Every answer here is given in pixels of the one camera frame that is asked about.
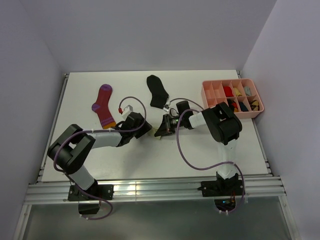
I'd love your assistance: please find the navy rolled sock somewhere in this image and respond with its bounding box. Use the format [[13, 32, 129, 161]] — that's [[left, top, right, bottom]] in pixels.
[[238, 101, 249, 112]]

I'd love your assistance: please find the maroon purple orange sock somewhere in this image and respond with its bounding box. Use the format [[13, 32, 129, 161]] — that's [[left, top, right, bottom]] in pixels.
[[91, 84, 116, 129]]

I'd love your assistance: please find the aluminium frame rail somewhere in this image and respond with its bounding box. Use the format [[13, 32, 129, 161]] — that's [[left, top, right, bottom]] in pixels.
[[23, 175, 287, 205]]

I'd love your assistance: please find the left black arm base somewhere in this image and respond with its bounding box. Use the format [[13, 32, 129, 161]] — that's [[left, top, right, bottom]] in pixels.
[[67, 183, 114, 221]]

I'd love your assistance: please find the yellow rolled sock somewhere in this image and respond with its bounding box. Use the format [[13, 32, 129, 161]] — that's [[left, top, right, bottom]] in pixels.
[[233, 87, 243, 97]]

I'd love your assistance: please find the black orange rolled sock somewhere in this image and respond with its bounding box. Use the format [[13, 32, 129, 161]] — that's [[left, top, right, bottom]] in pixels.
[[227, 98, 239, 113]]

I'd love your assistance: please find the argyle rolled sock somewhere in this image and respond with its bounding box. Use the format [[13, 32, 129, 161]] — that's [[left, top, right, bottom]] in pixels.
[[249, 99, 260, 112]]

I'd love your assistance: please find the grey rolled sock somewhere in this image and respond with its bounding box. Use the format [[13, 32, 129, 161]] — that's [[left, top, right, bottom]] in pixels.
[[243, 86, 252, 96]]

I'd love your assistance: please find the red rolled sock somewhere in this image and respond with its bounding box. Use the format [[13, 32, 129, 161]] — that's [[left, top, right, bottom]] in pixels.
[[223, 86, 234, 98]]

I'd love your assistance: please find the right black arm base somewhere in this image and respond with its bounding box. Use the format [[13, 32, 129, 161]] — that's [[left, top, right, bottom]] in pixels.
[[197, 173, 245, 213]]

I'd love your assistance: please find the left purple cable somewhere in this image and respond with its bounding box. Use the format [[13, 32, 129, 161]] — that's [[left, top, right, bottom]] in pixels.
[[53, 96, 147, 221]]

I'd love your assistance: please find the pink divided organizer box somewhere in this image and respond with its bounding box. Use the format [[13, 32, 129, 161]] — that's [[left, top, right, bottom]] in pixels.
[[201, 78, 265, 119]]

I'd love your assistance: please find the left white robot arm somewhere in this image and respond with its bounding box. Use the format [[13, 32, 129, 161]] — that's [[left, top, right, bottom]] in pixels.
[[47, 112, 152, 200]]

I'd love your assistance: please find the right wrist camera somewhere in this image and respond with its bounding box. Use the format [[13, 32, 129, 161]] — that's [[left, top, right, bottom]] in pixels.
[[163, 103, 171, 113]]

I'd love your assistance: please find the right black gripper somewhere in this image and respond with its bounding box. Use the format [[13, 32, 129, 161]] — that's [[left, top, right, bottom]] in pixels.
[[155, 114, 184, 138]]

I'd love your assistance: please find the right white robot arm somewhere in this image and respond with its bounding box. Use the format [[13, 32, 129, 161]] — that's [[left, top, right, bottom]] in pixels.
[[154, 98, 243, 195]]

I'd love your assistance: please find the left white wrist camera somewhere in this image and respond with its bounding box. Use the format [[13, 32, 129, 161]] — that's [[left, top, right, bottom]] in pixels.
[[118, 105, 134, 120]]

